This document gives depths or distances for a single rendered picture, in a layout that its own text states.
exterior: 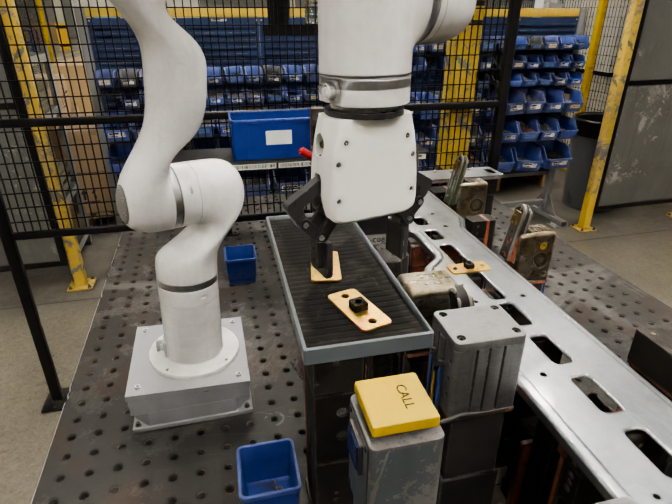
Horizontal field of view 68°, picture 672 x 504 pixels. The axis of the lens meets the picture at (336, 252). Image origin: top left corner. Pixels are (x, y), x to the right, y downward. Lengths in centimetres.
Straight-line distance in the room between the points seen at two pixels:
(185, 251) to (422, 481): 66
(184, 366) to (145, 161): 44
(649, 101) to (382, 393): 384
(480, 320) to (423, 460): 25
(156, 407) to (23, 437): 130
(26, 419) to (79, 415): 122
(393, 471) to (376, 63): 34
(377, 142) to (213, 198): 53
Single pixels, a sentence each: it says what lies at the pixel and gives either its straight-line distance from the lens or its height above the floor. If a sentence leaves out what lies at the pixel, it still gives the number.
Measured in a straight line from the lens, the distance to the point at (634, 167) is 429.
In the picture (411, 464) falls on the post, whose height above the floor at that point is 112.
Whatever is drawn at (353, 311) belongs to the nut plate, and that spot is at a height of 116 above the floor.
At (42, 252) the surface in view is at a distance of 330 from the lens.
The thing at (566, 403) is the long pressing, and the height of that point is 100.
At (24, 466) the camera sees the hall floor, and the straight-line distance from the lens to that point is 224.
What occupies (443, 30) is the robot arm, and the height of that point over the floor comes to 145.
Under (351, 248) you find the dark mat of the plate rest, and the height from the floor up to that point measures 116.
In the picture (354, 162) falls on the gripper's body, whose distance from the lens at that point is 46.
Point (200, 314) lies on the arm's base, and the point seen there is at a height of 92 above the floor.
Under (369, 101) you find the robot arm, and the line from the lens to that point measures 44.
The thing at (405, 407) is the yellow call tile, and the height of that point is 116.
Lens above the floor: 146
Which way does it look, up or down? 26 degrees down
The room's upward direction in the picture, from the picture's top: straight up
